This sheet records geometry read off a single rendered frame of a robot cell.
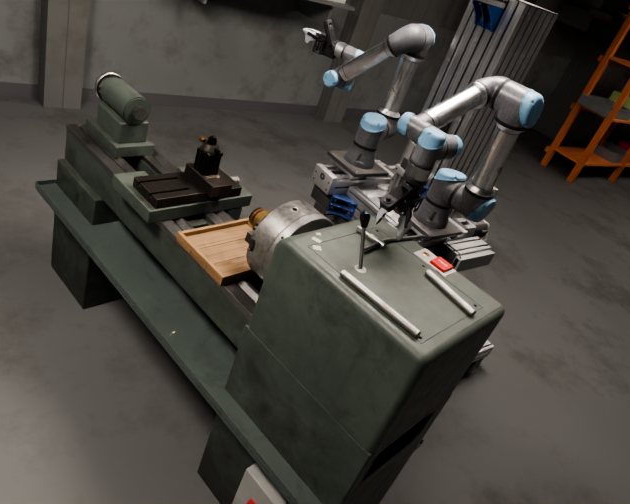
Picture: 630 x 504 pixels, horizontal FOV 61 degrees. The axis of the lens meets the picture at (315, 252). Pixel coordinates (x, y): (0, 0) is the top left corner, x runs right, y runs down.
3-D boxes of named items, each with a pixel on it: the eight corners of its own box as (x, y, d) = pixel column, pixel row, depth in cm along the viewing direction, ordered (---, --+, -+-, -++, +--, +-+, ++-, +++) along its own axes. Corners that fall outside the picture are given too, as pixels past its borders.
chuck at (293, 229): (327, 271, 207) (343, 207, 187) (263, 305, 189) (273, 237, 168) (321, 266, 209) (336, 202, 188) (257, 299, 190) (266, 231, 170)
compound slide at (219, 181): (229, 194, 230) (232, 184, 227) (210, 197, 223) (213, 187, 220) (203, 171, 240) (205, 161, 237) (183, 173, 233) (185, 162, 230)
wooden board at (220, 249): (290, 264, 220) (293, 257, 218) (220, 286, 194) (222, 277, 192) (246, 225, 234) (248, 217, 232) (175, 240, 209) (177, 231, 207)
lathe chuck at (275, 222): (321, 266, 209) (336, 201, 188) (257, 299, 190) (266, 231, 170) (306, 253, 213) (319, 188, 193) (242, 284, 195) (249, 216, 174)
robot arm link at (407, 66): (361, 134, 257) (405, 18, 229) (374, 130, 269) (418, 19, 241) (382, 146, 253) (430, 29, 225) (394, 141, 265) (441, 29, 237)
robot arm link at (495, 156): (460, 202, 223) (517, 76, 189) (489, 222, 216) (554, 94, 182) (443, 209, 216) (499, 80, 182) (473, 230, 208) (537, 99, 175)
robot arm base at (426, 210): (428, 208, 236) (438, 189, 231) (452, 227, 227) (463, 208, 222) (406, 210, 227) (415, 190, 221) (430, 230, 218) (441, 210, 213)
